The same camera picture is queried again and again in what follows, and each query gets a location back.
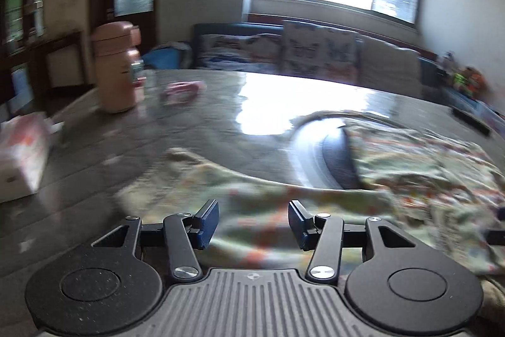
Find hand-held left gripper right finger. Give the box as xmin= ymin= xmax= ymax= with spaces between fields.
xmin=288 ymin=200 xmax=416 ymax=282

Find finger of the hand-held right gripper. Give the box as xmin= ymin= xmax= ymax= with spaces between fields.
xmin=486 ymin=206 xmax=505 ymax=244

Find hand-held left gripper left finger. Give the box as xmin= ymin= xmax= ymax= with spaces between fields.
xmin=92 ymin=199 xmax=220 ymax=281

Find floral patterned garment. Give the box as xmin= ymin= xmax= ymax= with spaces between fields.
xmin=114 ymin=120 xmax=505 ymax=306

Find round glass turntable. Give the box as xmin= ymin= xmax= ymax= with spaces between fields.
xmin=290 ymin=110 xmax=395 ymax=190

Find black remote control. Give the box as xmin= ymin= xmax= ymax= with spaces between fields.
xmin=452 ymin=107 xmax=491 ymax=135

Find pink packet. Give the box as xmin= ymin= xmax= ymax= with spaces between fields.
xmin=160 ymin=80 xmax=208 ymax=106

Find colourful toys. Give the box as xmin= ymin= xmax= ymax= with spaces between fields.
xmin=442 ymin=53 xmax=487 ymax=93

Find small bottle with pink label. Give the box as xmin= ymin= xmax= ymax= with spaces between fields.
xmin=126 ymin=49 xmax=147 ymax=101

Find blue cloth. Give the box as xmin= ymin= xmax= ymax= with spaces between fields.
xmin=142 ymin=42 xmax=194 ymax=70

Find butterfly print cushion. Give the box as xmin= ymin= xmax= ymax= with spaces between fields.
xmin=281 ymin=20 xmax=361 ymax=85

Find floral cushion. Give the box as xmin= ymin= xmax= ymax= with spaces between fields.
xmin=197 ymin=34 xmax=283 ymax=74

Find pink thermos bottle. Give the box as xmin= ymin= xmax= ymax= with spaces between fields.
xmin=92 ymin=21 xmax=142 ymax=113

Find plain white cushion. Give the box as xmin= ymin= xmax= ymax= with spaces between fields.
xmin=357 ymin=35 xmax=423 ymax=99

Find white tissue pack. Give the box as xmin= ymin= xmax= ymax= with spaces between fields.
xmin=0 ymin=113 xmax=55 ymax=203

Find blue sofa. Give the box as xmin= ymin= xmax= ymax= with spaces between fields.
xmin=191 ymin=22 xmax=446 ymax=98

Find dark wooden cabinet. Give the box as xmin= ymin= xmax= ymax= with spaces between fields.
xmin=0 ymin=0 xmax=86 ymax=117

